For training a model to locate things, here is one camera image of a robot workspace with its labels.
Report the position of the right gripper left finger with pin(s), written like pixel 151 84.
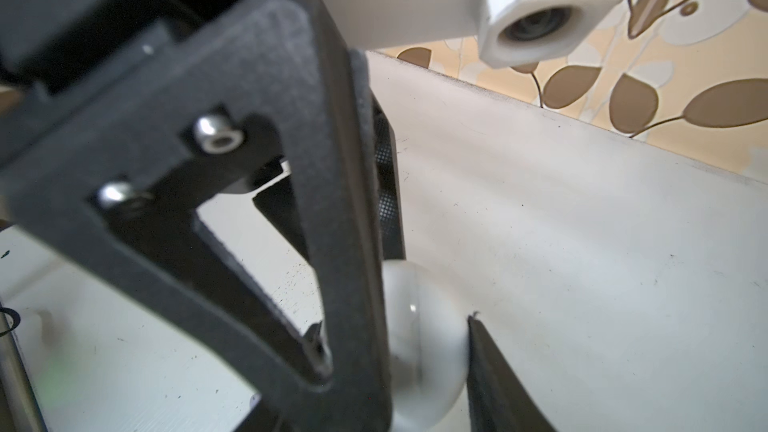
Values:
pixel 266 99

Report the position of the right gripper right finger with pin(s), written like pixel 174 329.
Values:
pixel 497 400

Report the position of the white earbud charging case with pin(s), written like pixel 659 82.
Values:
pixel 428 337

